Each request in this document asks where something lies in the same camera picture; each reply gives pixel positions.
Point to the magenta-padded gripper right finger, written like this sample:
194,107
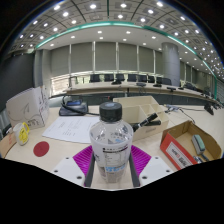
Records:
140,160

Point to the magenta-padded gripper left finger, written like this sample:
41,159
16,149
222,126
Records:
82,160

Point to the clear black-capped water bottle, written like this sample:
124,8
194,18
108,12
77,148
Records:
111,143

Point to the white printed paper sheet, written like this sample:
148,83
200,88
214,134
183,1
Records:
68,130

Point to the red-sided open cardboard box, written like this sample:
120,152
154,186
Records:
175,151

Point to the black marker pen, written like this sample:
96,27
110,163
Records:
146,120

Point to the flat round red coaster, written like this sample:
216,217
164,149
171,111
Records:
41,149

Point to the white cardboard organizer box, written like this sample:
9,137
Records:
133,105

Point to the grey board eraser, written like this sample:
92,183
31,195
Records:
198,144

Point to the white mug with yellow print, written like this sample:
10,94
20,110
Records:
21,134

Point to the white copy paper carton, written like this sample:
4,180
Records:
26,108

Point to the long curved conference desk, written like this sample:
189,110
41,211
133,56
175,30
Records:
110,87

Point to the row of black office chairs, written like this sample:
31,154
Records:
133,78

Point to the round ceiling lights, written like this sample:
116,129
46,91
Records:
93,6

